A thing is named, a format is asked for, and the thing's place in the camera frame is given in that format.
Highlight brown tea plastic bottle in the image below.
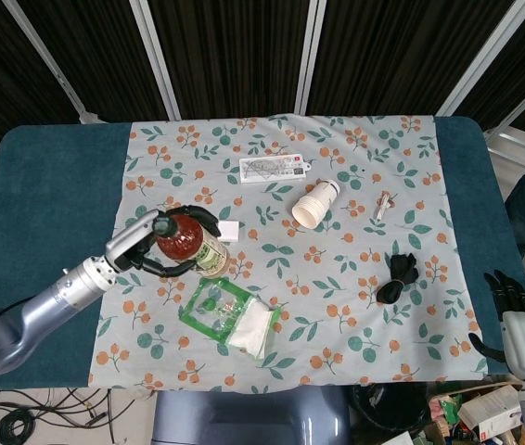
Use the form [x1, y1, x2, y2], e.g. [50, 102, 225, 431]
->
[151, 213, 230, 280]

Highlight black waste bin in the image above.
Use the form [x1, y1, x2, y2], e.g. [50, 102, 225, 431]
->
[349, 383, 430, 437]

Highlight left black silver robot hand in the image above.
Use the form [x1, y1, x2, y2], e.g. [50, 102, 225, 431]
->
[103, 203, 222, 279]

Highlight floral tablecloth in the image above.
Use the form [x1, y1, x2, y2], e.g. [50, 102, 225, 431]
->
[88, 113, 491, 395]

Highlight white flat printed package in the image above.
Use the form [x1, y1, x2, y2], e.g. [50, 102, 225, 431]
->
[238, 154, 313, 184]

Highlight white power adapter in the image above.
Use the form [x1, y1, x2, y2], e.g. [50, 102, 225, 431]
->
[215, 220, 241, 244]

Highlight green plastic tissue bag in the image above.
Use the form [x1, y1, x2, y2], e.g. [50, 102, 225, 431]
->
[178, 275, 284, 362]

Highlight black floor cables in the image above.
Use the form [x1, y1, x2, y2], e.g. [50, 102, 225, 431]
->
[0, 388, 152, 445]

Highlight white partition frame post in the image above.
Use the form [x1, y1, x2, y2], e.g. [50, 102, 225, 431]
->
[436, 0, 525, 118]
[295, 0, 329, 117]
[127, 0, 183, 120]
[2, 0, 99, 124]

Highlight blue-grey robot torso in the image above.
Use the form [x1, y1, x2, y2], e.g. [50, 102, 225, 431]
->
[150, 386, 352, 445]

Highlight black pleated partition panel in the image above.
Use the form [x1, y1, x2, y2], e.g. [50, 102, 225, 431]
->
[0, 0, 525, 154]

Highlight white red carton box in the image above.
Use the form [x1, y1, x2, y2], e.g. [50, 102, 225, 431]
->
[456, 385, 522, 440]

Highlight white paper cup stack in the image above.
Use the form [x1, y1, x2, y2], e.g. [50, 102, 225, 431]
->
[291, 178, 340, 230]

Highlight black cloth bundle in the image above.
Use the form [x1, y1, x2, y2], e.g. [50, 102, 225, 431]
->
[376, 252, 419, 306]

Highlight teal table cover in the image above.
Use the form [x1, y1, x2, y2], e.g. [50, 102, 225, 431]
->
[0, 115, 525, 391]

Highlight brown cardboard box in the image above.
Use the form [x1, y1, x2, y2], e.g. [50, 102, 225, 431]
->
[422, 375, 525, 445]

